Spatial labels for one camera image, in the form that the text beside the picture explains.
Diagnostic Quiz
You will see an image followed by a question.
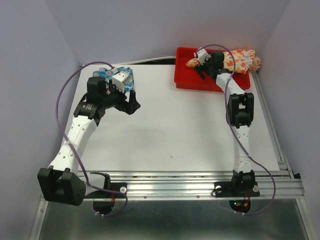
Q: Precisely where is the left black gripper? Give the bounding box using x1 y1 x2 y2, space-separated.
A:
101 79 141 115

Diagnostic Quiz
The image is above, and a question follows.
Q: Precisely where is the blue floral skirt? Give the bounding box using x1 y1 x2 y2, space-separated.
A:
92 66 135 93

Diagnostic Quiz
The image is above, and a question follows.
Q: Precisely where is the orange floral skirt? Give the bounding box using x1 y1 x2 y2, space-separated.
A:
185 49 261 75

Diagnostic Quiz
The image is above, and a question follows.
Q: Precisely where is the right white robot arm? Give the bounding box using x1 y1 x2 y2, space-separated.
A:
194 49 256 198

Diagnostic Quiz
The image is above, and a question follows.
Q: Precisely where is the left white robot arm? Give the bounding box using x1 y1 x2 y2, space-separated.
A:
37 71 141 206

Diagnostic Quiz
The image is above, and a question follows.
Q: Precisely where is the red plastic tray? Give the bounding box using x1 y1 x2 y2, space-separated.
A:
173 46 252 93

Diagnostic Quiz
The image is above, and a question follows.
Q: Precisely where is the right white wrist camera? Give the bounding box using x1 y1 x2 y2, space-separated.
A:
194 48 211 65

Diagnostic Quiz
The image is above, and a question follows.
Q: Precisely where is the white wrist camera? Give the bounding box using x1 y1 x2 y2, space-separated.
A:
194 48 211 65
111 71 132 93

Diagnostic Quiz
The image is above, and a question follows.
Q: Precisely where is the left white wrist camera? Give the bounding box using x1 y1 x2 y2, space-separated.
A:
111 71 132 93

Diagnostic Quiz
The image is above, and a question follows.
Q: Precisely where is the white cable strip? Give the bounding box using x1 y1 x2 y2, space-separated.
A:
118 56 176 65

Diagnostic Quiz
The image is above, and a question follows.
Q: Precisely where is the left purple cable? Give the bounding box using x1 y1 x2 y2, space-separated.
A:
55 60 129 218

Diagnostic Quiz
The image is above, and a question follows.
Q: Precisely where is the purple cable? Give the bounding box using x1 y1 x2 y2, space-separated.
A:
194 44 277 217
55 60 129 218

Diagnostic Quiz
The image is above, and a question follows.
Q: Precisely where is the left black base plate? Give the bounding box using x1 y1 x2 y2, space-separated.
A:
85 182 128 199

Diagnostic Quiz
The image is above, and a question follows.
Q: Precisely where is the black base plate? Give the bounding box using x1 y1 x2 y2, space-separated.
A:
211 181 261 198
85 182 128 199

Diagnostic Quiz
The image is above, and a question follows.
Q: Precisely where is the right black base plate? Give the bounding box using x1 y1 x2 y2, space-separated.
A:
211 181 261 198

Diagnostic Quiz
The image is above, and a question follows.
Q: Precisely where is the aluminium rail frame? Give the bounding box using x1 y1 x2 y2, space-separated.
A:
31 65 317 240

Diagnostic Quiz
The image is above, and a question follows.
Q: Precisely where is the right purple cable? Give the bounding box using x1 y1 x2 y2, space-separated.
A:
194 44 277 217

